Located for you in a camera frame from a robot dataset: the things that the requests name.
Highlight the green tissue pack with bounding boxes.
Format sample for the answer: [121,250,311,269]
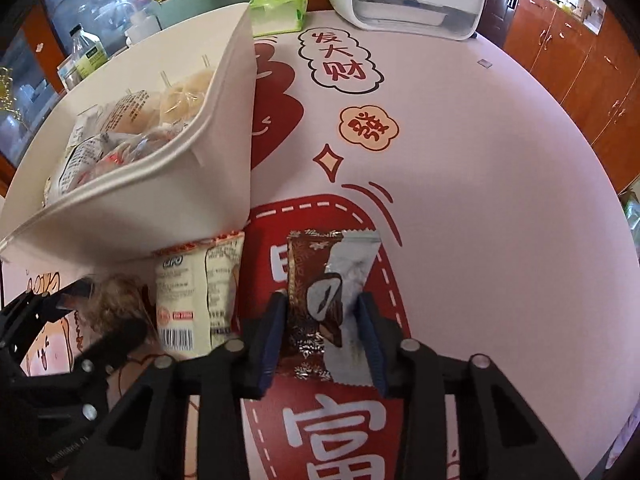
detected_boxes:
[249,0,309,38]

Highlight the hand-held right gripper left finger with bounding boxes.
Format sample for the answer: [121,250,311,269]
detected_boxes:
[65,292,290,480]

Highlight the round pale cracker packet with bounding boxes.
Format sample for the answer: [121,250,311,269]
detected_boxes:
[159,72,217,126]

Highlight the brown crumbly snack clear packet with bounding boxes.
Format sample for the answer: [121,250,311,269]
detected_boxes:
[92,274,153,346]

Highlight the brown wooden cabinets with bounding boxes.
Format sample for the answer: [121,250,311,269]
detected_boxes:
[502,0,640,193]

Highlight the white jar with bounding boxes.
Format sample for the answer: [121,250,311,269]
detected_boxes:
[124,10,162,47]

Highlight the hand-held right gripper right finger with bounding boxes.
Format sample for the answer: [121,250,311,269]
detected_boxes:
[354,292,583,480]

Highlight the dark brown chocolate snack packet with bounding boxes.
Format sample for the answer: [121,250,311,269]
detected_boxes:
[286,229,382,387]

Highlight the green item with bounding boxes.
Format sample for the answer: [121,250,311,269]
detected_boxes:
[620,187,640,266]

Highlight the red and white snack packet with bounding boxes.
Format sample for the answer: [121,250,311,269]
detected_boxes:
[92,127,188,178]

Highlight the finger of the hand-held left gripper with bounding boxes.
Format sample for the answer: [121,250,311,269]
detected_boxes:
[10,317,150,423]
[0,280,97,361]

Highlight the white plastic storage bin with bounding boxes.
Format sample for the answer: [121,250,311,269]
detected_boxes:
[0,2,258,266]

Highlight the pale cake packet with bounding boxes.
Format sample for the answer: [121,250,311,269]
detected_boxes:
[97,89,162,135]

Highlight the clear plastic bottle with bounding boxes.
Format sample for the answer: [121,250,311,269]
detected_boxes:
[67,24,110,83]

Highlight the cream snack packet with barcode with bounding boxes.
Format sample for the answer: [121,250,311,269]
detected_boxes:
[154,231,247,361]

